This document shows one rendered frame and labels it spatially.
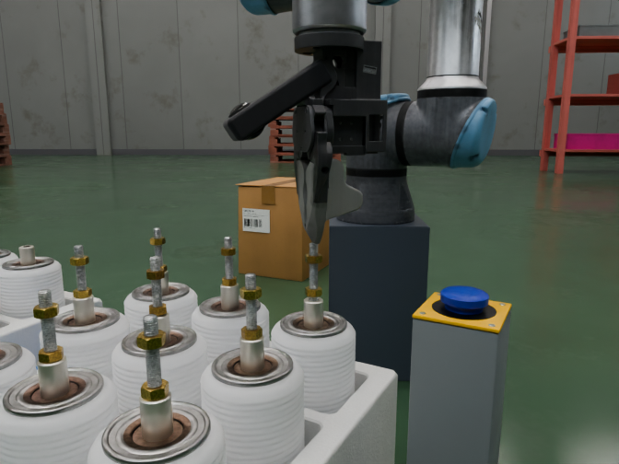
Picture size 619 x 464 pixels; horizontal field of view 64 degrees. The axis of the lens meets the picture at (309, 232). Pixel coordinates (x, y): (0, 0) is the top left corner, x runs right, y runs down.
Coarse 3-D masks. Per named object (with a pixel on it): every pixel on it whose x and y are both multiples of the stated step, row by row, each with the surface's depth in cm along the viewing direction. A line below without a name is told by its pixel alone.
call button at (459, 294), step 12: (444, 288) 44; (456, 288) 44; (468, 288) 44; (444, 300) 42; (456, 300) 41; (468, 300) 41; (480, 300) 41; (456, 312) 42; (468, 312) 42; (480, 312) 42
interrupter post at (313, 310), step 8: (304, 304) 55; (312, 304) 55; (320, 304) 55; (304, 312) 56; (312, 312) 55; (320, 312) 55; (304, 320) 56; (312, 320) 55; (320, 320) 55; (312, 328) 55
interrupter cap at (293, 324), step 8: (296, 312) 59; (328, 312) 59; (288, 320) 57; (296, 320) 57; (328, 320) 57; (336, 320) 57; (344, 320) 56; (288, 328) 55; (296, 328) 55; (304, 328) 55; (320, 328) 55; (328, 328) 55; (336, 328) 55; (344, 328) 55; (296, 336) 53; (304, 336) 53; (312, 336) 53; (320, 336) 53; (328, 336) 53
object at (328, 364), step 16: (272, 336) 55; (288, 336) 53; (336, 336) 53; (352, 336) 55; (288, 352) 53; (304, 352) 52; (320, 352) 52; (336, 352) 53; (352, 352) 55; (304, 368) 52; (320, 368) 52; (336, 368) 53; (352, 368) 55; (304, 384) 53; (320, 384) 53; (336, 384) 53; (352, 384) 56; (304, 400) 53; (320, 400) 53; (336, 400) 54
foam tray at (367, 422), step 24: (360, 384) 61; (384, 384) 57; (360, 408) 52; (384, 408) 57; (312, 432) 50; (336, 432) 48; (360, 432) 51; (384, 432) 58; (312, 456) 45; (336, 456) 46; (360, 456) 52; (384, 456) 59
